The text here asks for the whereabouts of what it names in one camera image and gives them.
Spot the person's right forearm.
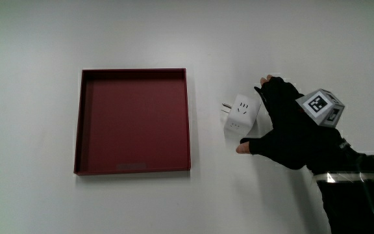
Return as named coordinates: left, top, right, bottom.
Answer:
left=312, top=148, right=374, bottom=234

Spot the white cube socket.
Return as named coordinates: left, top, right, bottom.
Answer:
left=221, top=93, right=261, bottom=137

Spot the person's right hand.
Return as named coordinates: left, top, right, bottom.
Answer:
left=235, top=74, right=356, bottom=175

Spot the dark red square tray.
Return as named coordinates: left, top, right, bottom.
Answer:
left=73, top=68, right=192, bottom=176

